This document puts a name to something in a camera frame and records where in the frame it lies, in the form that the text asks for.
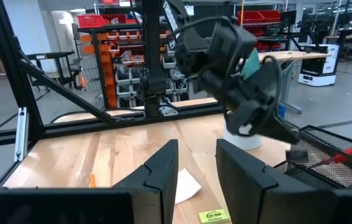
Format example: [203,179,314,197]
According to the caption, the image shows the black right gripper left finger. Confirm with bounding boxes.
[0,139,179,224]

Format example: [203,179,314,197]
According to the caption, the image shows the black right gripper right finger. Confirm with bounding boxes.
[215,138,352,224]

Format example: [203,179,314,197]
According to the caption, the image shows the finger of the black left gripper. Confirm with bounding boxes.
[285,149,309,164]
[264,110,301,146]

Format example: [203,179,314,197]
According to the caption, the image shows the yellow-green eraser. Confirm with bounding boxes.
[197,208,231,224]

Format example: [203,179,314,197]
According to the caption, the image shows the pink sticky note pad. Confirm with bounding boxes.
[174,167,202,205]

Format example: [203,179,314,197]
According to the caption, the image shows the black mesh desk organizer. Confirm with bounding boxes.
[274,124,352,191]

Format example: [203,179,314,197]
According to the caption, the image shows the teal artificial plant white pot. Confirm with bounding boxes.
[223,48,263,151]

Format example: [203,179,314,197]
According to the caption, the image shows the wooden workbench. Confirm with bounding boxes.
[258,50,332,115]

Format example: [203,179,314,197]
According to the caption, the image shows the white mobile machine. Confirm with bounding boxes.
[297,43,340,87]

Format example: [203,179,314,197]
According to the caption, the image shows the shelving with red bins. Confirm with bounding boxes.
[237,9,282,52]

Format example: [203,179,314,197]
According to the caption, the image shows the parts rack orange red bins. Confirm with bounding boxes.
[77,14,192,110]

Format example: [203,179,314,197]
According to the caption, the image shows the black cart table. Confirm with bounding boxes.
[26,51,83,91]

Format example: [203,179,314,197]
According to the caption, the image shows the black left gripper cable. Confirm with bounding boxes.
[169,15,284,121]

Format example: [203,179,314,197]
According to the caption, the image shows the silver aluminium frame strip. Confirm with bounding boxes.
[13,106,29,163]

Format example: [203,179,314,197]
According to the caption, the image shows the black aluminium table frame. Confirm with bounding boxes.
[0,0,226,200]

